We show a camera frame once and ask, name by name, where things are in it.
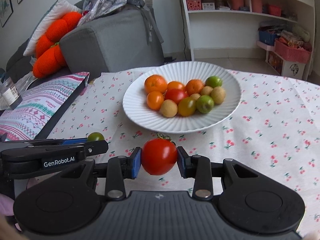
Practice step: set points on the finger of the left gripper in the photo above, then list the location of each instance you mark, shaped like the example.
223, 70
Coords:
42, 142
83, 150

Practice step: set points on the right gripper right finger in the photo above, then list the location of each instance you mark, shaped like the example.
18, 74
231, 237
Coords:
244, 198

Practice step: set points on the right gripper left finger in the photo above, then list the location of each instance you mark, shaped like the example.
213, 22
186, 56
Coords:
73, 199

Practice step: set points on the dark green tomato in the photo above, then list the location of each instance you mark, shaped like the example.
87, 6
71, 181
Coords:
95, 136

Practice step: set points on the large red tomato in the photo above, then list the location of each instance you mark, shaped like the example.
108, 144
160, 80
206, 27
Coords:
158, 156

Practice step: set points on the large orange mandarin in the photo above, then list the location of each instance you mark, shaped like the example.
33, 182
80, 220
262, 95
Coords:
155, 83

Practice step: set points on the green lime fruit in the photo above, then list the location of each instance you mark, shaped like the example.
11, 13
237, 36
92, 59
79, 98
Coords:
205, 104

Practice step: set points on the orange cherry tomato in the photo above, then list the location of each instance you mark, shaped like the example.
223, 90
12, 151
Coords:
154, 100
176, 85

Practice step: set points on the small orange mandarin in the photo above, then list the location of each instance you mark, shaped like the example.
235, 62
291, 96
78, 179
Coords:
194, 86

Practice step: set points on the white ribbed plate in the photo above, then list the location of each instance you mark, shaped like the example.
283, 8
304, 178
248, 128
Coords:
136, 109

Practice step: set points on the glass jar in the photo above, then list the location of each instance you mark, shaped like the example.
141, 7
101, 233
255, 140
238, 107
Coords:
10, 93

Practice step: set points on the cherry print tablecloth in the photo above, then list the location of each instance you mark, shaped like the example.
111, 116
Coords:
275, 131

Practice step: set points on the orange plush cushion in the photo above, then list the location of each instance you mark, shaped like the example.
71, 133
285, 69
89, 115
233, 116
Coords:
49, 57

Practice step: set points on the tan longan fruit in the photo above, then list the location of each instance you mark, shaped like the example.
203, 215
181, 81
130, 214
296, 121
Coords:
168, 108
218, 94

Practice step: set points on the yellow green tomato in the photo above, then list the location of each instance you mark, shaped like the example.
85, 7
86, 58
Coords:
187, 107

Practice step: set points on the tan longan fruit right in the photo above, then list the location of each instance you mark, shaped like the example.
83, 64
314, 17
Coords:
218, 94

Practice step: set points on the small tan longan middle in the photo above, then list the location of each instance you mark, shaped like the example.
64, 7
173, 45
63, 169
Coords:
195, 96

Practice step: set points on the grey sofa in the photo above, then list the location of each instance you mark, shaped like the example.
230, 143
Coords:
111, 43

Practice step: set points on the white pillow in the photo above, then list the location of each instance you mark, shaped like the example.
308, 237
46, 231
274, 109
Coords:
55, 12

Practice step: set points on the white printed storage box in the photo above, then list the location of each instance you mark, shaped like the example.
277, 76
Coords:
284, 68

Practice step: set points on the pink plastic basket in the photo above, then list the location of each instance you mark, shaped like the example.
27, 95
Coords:
291, 54

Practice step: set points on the blue storage bin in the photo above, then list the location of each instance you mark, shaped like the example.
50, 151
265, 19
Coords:
268, 37

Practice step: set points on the small pink lattice basket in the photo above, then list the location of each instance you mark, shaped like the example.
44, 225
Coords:
193, 5

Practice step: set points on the white shelf desk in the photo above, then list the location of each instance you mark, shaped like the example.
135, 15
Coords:
217, 31

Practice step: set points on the red small basket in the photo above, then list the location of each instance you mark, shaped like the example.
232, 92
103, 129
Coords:
274, 10

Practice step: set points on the pink cup right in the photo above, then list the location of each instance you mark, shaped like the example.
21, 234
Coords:
257, 6

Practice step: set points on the pink pen cup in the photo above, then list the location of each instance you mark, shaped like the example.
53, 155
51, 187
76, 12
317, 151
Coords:
237, 4

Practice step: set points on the wall picture frame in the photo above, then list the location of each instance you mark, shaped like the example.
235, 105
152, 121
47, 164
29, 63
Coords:
6, 10

